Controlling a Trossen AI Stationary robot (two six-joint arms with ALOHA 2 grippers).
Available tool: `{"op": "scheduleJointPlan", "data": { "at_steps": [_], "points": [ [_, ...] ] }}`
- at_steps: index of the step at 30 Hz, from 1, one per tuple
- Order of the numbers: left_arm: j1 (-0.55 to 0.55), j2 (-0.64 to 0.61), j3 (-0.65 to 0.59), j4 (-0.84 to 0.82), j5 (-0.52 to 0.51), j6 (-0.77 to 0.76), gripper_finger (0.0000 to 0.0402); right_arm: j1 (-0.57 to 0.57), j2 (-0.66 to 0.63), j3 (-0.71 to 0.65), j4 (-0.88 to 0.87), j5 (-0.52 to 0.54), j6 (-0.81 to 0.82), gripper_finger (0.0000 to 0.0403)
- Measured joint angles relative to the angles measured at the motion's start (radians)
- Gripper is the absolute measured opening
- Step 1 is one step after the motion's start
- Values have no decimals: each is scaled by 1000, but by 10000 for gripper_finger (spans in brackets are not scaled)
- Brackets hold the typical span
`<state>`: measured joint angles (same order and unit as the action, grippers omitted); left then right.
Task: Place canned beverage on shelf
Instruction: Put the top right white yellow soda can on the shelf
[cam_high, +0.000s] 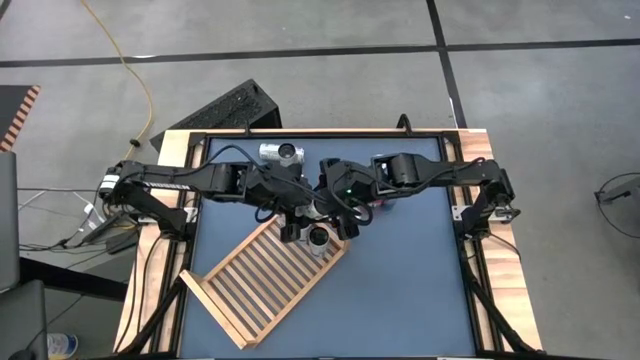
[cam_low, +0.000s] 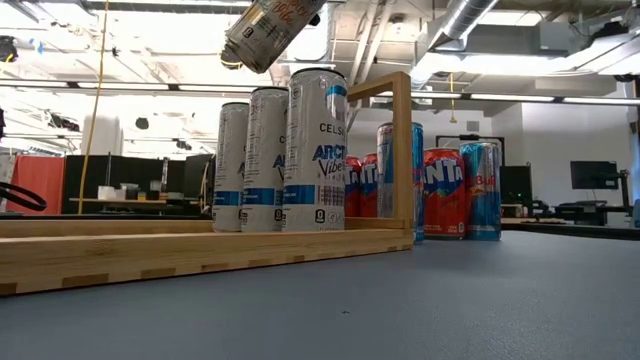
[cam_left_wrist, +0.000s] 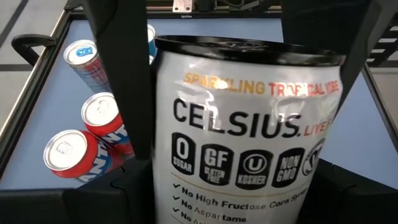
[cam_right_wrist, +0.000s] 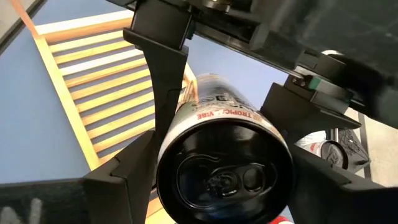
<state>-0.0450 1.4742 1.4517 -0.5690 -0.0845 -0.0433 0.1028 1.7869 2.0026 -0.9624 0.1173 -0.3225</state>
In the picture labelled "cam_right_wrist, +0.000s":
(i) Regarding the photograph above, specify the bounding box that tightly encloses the bamboo slatted shelf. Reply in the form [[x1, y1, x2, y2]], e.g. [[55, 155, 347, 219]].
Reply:
[[9, 0, 200, 224]]

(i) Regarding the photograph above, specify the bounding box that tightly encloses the red Fanta can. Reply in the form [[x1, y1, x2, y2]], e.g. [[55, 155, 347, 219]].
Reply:
[[269, 215, 295, 224]]

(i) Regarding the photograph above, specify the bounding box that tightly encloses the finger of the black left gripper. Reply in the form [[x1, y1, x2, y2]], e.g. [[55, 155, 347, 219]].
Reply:
[[260, 73, 362, 144], [123, 0, 194, 142]]

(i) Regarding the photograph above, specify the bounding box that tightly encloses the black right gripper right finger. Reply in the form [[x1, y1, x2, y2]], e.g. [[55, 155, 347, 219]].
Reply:
[[287, 144, 398, 224]]

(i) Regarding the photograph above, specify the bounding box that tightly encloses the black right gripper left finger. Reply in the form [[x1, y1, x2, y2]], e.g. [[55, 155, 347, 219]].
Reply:
[[0, 129, 159, 224]]

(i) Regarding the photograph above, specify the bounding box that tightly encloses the Celsius Tropical Vibe can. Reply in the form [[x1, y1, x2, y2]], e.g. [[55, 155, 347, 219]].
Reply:
[[156, 73, 295, 224], [295, 130, 349, 170]]

